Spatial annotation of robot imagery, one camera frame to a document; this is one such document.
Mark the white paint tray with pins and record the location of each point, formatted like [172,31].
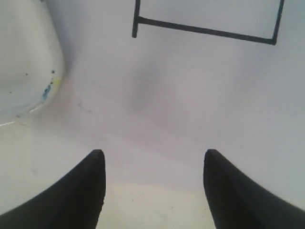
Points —
[31,59]

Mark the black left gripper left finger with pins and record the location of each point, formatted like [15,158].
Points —
[73,202]

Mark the white paper with square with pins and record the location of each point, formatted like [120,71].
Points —
[157,102]

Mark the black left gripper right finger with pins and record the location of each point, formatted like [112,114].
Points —
[237,202]

